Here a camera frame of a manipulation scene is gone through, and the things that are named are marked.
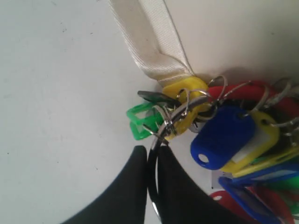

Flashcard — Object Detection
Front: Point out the cream fabric bag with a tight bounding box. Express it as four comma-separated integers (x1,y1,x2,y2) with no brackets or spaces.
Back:
109,0,299,85

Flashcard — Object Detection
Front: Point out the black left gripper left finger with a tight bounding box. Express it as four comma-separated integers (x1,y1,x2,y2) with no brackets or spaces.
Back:
64,146,147,224

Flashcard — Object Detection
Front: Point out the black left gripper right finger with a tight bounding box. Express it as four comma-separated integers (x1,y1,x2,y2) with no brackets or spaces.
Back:
158,146,241,224

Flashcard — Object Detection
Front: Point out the colourful key tag bunch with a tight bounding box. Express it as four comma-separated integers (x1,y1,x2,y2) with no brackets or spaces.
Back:
126,76,299,224

